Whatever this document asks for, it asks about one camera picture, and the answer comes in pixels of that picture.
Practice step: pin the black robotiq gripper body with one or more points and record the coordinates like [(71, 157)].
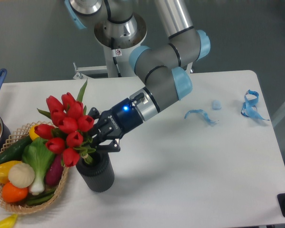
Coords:
[(116, 122)]

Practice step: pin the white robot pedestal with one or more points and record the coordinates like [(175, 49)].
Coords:
[(118, 42)]

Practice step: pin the small light blue cap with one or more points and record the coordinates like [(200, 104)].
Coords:
[(216, 105)]

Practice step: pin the yellow bell pepper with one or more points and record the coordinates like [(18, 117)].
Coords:
[(4, 170)]

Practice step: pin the green cucumber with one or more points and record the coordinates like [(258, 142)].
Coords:
[(14, 151)]

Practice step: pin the woven wicker basket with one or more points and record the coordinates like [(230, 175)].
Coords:
[(22, 208)]

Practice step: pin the white garlic bulb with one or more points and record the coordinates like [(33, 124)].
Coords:
[(21, 175)]

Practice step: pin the yellow squash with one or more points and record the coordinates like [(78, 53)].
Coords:
[(32, 133)]

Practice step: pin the purple sweet potato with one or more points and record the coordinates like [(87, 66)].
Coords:
[(54, 173)]

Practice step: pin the dark grey ribbed vase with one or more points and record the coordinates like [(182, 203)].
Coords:
[(98, 176)]

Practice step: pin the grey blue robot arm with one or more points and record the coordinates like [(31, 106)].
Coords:
[(161, 70)]

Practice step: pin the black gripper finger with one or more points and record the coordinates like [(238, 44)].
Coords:
[(113, 146), (94, 113)]

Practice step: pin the yellow banana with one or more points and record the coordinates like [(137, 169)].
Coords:
[(9, 222)]

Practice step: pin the blue ribbon bundle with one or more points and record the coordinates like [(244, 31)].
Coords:
[(249, 108)]

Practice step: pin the orange fruit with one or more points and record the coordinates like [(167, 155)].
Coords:
[(12, 194)]

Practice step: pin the green pea pods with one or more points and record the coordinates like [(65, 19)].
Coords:
[(40, 199)]

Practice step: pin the green bok choy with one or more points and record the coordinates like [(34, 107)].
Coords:
[(40, 158)]

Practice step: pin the curled blue ribbon strip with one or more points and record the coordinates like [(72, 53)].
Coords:
[(203, 114)]

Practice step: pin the red tulip bouquet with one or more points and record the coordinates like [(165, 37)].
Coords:
[(68, 134)]

